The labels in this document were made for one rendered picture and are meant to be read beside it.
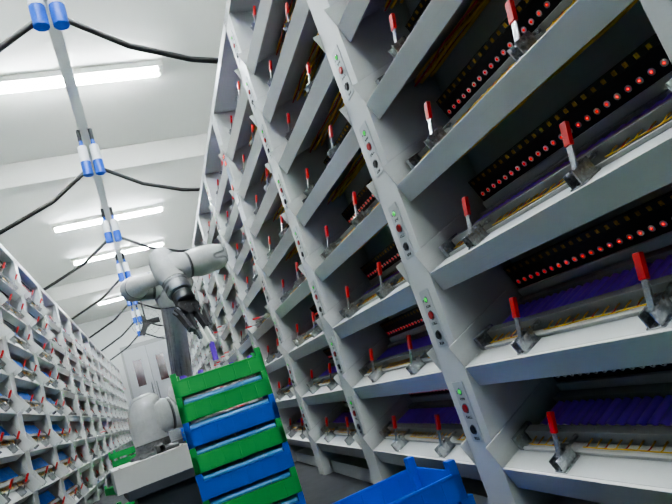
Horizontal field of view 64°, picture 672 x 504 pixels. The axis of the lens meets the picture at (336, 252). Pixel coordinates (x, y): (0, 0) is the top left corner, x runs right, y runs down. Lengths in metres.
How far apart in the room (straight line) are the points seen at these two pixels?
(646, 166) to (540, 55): 0.21
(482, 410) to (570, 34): 0.69
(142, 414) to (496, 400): 1.87
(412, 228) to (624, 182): 0.51
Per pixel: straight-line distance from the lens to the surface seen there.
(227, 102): 2.69
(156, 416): 2.68
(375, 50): 1.30
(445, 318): 1.10
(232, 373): 1.84
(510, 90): 0.85
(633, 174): 0.72
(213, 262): 2.08
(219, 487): 1.85
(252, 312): 3.14
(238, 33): 2.14
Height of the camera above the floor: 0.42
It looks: 11 degrees up
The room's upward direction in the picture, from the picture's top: 19 degrees counter-clockwise
